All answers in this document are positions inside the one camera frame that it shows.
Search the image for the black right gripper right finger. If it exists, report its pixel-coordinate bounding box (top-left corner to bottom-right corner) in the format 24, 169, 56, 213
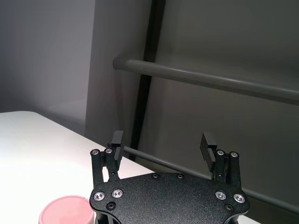
199, 132, 241, 187

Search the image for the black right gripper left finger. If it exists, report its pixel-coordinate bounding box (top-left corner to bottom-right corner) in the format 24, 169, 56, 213
90, 130, 126, 187

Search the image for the pink plastic cup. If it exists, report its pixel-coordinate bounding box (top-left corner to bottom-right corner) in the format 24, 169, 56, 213
38, 196, 95, 224

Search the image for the dark grey partition panel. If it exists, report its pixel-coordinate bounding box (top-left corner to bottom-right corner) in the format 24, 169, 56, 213
137, 0, 299, 203

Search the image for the thick grey horizontal frame bar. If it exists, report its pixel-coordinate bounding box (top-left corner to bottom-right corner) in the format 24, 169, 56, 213
112, 58, 299, 103

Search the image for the dark vertical frame post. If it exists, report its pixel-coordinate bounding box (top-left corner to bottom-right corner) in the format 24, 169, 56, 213
129, 0, 166, 161

